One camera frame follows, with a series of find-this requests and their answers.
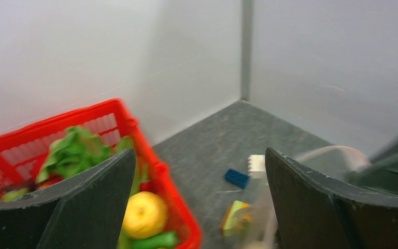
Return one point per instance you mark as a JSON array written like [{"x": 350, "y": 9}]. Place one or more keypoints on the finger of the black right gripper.
[{"x": 381, "y": 175}]

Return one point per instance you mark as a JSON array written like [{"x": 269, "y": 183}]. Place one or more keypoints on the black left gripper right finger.
[{"x": 317, "y": 211}]

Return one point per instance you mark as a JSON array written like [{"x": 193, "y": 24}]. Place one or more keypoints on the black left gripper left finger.
[{"x": 84, "y": 211}]

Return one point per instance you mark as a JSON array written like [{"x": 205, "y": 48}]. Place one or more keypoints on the yellow lemon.
[{"x": 146, "y": 215}]

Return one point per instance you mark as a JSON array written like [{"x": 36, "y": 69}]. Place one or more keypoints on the clear zip top bag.
[{"x": 263, "y": 230}]

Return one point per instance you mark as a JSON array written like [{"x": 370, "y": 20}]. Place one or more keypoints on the green leafy vegetable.
[{"x": 78, "y": 151}]

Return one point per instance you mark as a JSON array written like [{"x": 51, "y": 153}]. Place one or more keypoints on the white blue toy block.
[{"x": 256, "y": 166}]

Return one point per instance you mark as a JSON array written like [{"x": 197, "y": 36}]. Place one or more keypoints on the yellow orange toy block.
[{"x": 236, "y": 219}]

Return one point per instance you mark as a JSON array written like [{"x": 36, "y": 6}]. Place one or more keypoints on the dark blue toy block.
[{"x": 237, "y": 178}]

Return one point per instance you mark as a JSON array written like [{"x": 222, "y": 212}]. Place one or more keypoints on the red plastic basket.
[{"x": 22, "y": 150}]

